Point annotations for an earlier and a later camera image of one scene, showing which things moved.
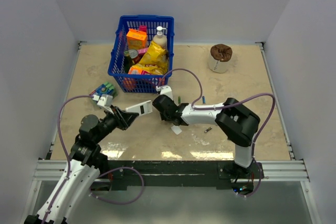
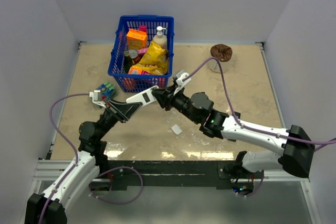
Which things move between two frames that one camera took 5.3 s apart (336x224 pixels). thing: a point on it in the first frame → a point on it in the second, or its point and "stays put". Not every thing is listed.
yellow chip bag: x=154 y=61 stays put
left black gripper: x=124 y=119 → x=122 y=111
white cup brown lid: x=220 y=54 stays put
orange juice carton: x=136 y=39 stays put
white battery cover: x=177 y=129 stays put
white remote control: x=141 y=109 → x=146 y=97
